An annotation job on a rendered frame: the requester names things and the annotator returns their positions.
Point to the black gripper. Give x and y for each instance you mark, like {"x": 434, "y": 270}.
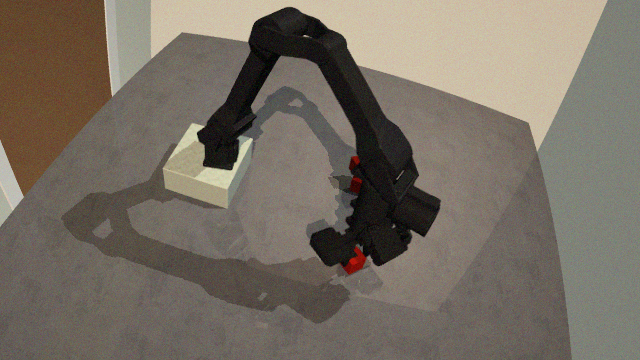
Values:
{"x": 332, "y": 247}

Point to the red cube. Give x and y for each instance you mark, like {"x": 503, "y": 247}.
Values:
{"x": 355, "y": 263}
{"x": 354, "y": 161}
{"x": 355, "y": 185}

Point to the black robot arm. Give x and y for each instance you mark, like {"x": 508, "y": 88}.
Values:
{"x": 383, "y": 150}

